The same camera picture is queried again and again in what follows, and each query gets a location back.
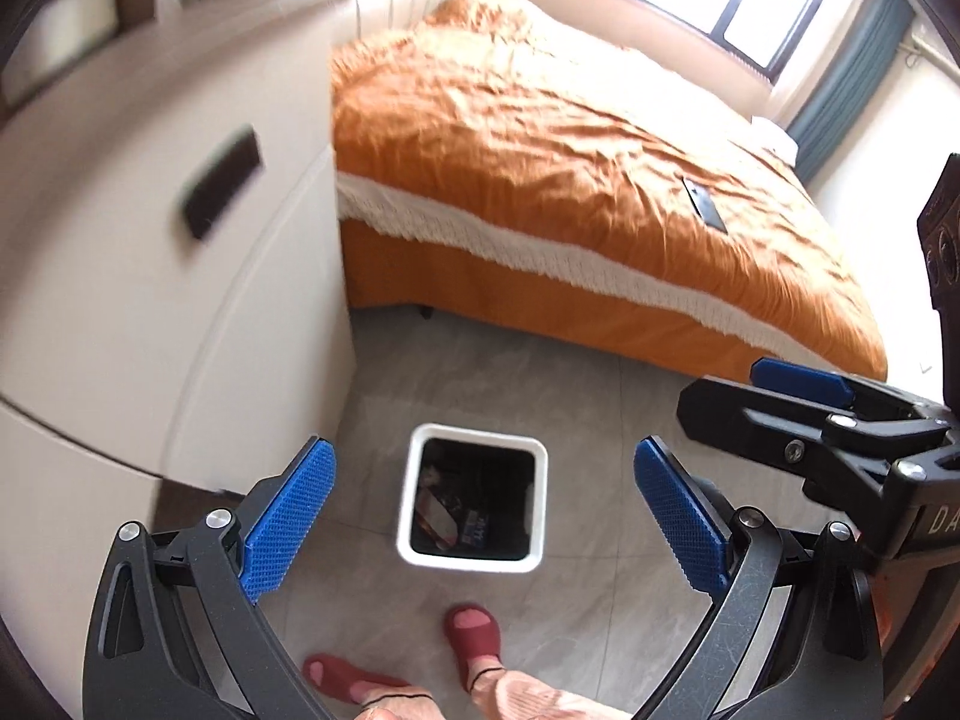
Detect red right slipper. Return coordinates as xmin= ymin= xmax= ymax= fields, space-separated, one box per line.
xmin=443 ymin=603 xmax=503 ymax=692

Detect teal right curtain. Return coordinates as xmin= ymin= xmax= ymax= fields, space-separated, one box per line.
xmin=788 ymin=0 xmax=914 ymax=184

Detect bed with orange cover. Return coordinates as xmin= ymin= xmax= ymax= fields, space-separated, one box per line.
xmin=331 ymin=0 xmax=889 ymax=380

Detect white drawer cabinet desk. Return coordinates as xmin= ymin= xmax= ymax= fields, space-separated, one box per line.
xmin=2 ymin=0 xmax=355 ymax=717

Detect black drawer handle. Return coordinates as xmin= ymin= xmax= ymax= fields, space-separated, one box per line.
xmin=181 ymin=127 xmax=262 ymax=241

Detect black phone on bed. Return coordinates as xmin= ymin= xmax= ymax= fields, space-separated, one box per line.
xmin=682 ymin=177 xmax=727 ymax=234

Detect trash inside bin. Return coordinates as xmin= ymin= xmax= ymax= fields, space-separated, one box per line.
xmin=415 ymin=465 xmax=490 ymax=553

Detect left leg pink trousers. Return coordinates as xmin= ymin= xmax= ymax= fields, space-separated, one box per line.
xmin=356 ymin=688 xmax=444 ymax=720

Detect white square trash bin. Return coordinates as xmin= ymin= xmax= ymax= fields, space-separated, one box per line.
xmin=395 ymin=422 xmax=548 ymax=575

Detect right leg pink trousers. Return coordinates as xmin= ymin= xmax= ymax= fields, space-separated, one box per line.
xmin=470 ymin=668 xmax=631 ymax=720

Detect white pillow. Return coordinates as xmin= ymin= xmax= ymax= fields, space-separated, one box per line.
xmin=750 ymin=115 xmax=799 ymax=167

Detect leg pink trousers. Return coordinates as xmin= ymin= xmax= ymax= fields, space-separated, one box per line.
xmin=356 ymin=688 xmax=444 ymax=720
xmin=470 ymin=668 xmax=631 ymax=720

